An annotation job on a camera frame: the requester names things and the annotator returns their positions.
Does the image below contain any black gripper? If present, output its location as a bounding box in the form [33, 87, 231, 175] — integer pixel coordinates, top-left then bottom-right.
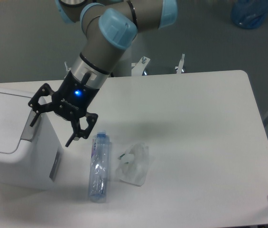
[28, 71, 101, 147]

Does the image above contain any crumpled clear plastic bag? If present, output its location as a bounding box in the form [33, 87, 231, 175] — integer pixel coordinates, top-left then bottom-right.
[115, 143, 150, 187]

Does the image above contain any white bracket with bolt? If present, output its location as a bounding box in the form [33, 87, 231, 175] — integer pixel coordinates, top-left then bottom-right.
[175, 53, 186, 74]

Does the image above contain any crushed clear plastic bottle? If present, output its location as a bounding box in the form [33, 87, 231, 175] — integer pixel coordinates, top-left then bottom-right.
[88, 131, 111, 203]

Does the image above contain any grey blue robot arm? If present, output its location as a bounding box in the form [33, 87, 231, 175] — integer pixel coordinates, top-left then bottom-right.
[28, 0, 178, 141]

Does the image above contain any white push-button trash can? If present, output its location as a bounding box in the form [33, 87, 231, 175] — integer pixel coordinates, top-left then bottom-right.
[0, 88, 63, 190]

